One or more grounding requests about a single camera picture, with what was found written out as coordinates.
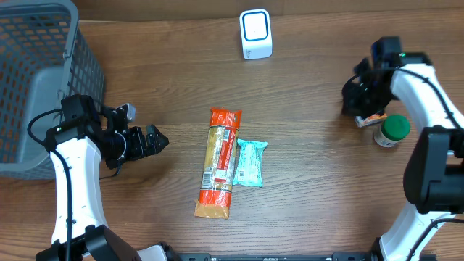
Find small orange snack box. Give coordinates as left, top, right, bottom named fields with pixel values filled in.
left=355, top=113, right=387, bottom=128

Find green lid white jar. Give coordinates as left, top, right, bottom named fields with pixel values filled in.
left=373, top=115, right=411, bottom=148

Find long red orange spaghetti pack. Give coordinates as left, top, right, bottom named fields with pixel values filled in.
left=194, top=108, right=242, bottom=219

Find teal orange snack packet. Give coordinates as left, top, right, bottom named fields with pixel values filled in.
left=233, top=139, right=268, bottom=188

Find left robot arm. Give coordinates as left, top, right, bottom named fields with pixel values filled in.
left=36, top=94, right=180, bottom=261

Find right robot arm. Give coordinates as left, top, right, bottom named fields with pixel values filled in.
left=341, top=36, right=463, bottom=260

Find white barcode scanner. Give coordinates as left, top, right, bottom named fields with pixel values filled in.
left=239, top=9, right=273, bottom=60

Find grey plastic mesh basket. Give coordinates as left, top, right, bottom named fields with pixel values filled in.
left=1, top=1, right=105, bottom=180

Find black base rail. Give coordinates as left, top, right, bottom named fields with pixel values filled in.
left=168, top=252, right=378, bottom=261

